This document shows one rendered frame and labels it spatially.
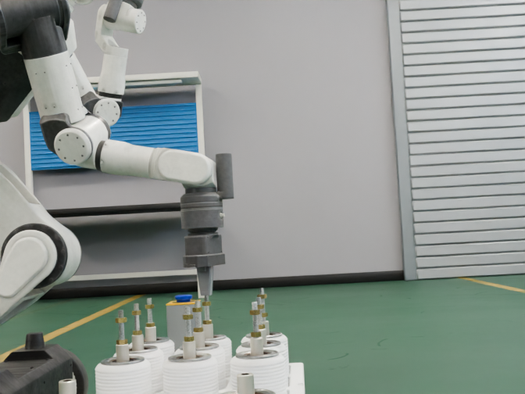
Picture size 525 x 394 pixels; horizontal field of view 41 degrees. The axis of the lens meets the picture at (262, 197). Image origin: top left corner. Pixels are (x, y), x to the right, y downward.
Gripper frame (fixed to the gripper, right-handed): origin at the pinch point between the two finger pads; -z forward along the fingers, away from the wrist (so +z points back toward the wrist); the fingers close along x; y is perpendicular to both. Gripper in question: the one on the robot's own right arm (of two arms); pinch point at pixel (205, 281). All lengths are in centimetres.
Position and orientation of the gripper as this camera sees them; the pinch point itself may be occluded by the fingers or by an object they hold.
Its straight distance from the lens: 149.5
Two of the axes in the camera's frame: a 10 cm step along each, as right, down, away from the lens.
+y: 9.3, -0.7, -3.5
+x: -3.6, -0.3, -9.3
